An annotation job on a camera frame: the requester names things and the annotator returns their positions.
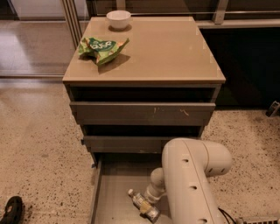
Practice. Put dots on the clear plastic bottle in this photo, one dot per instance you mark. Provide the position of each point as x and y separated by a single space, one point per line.
138 199

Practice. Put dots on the floor vent grille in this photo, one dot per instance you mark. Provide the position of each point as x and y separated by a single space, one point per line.
258 220

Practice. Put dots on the green chip bag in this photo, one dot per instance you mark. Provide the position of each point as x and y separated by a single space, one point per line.
102 50

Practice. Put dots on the black shoe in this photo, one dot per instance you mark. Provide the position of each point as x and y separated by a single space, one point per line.
13 211

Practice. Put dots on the top grey drawer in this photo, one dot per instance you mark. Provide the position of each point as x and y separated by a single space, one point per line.
142 113

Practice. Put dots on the white ceramic bowl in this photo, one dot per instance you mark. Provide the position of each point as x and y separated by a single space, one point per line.
118 19

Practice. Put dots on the grey drawer cabinet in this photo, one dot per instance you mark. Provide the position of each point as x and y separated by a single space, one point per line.
166 60

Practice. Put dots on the small grey floor object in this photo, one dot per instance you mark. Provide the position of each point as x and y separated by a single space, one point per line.
273 108

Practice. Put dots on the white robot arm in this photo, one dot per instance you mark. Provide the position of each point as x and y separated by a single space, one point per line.
186 165

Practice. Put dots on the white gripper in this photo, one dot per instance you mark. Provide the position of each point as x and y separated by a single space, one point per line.
151 194

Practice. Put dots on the open bottom grey drawer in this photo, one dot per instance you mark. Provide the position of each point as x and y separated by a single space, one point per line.
111 203

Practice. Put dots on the middle grey drawer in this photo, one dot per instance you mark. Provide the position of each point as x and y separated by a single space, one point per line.
125 144

